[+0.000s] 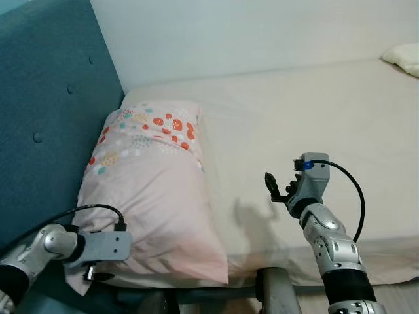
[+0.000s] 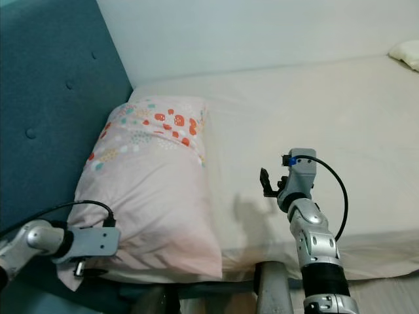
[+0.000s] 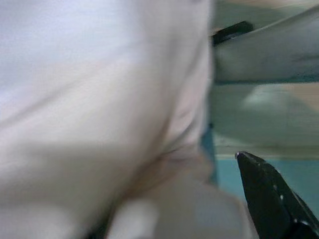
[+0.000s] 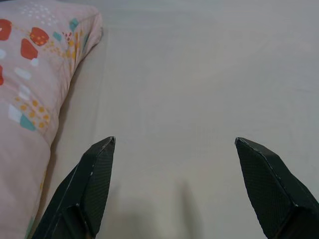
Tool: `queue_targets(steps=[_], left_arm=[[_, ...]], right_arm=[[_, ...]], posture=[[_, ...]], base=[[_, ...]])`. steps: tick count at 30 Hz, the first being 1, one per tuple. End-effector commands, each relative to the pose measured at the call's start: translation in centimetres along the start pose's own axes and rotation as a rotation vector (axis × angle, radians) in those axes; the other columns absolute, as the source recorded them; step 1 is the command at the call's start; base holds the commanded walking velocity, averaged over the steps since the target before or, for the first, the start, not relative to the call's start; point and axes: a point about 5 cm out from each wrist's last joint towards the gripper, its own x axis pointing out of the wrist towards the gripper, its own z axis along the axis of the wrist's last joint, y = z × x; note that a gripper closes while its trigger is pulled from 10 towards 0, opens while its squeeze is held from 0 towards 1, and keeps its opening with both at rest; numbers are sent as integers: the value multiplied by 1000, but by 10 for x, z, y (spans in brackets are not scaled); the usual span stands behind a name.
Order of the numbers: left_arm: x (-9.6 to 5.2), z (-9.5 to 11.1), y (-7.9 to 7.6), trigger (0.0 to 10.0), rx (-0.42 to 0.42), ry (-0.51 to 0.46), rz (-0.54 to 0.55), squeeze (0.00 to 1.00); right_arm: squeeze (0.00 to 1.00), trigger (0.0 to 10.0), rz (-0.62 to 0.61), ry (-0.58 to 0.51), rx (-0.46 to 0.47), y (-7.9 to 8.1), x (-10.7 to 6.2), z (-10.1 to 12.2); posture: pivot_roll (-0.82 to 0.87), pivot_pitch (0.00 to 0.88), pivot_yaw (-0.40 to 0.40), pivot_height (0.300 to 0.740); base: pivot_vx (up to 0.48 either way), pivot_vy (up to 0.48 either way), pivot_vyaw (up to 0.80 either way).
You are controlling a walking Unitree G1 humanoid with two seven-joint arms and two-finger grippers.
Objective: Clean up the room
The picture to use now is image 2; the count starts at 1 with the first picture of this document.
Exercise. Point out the pink patterned pillow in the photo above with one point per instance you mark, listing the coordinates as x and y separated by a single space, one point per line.
150 196

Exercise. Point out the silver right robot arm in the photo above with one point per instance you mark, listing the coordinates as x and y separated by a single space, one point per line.
317 245

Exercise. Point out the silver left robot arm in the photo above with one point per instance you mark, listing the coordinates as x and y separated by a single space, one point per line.
39 237

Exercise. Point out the grey left robot leg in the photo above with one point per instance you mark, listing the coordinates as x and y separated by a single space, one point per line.
157 302

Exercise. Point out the grey robot leg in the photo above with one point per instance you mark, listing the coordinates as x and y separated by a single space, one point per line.
157 302
275 291

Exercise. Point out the bed with beige sheet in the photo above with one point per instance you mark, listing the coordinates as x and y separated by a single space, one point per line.
301 111

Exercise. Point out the grey right robot leg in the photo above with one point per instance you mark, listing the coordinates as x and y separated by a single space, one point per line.
275 291

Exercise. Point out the cream cartoon print blanket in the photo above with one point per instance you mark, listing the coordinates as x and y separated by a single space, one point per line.
407 53

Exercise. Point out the teal upholstered headboard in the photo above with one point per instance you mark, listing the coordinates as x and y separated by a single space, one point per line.
52 85

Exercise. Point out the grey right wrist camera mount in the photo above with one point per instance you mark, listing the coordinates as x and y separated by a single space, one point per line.
302 173

